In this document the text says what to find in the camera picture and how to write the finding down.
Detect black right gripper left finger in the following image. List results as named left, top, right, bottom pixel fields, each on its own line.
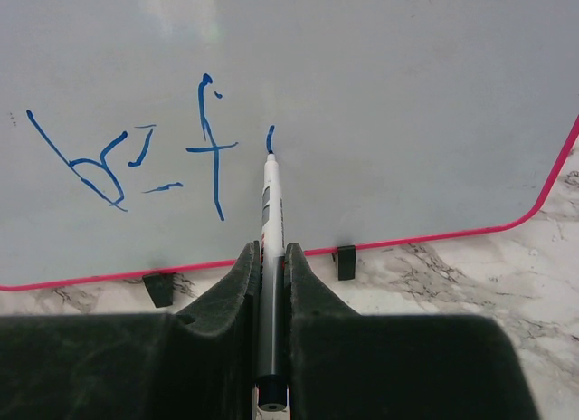
left=1, top=243, right=260, bottom=419

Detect white blue whiteboard marker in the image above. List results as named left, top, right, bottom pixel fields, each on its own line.
left=256, top=151, right=287, bottom=412

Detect black whiteboard stand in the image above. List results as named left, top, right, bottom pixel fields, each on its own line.
left=141, top=245, right=356, bottom=309

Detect pink framed whiteboard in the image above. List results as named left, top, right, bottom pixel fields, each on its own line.
left=1, top=0, right=578, bottom=291

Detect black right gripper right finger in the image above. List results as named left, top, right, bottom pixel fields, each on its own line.
left=285, top=243, right=539, bottom=419

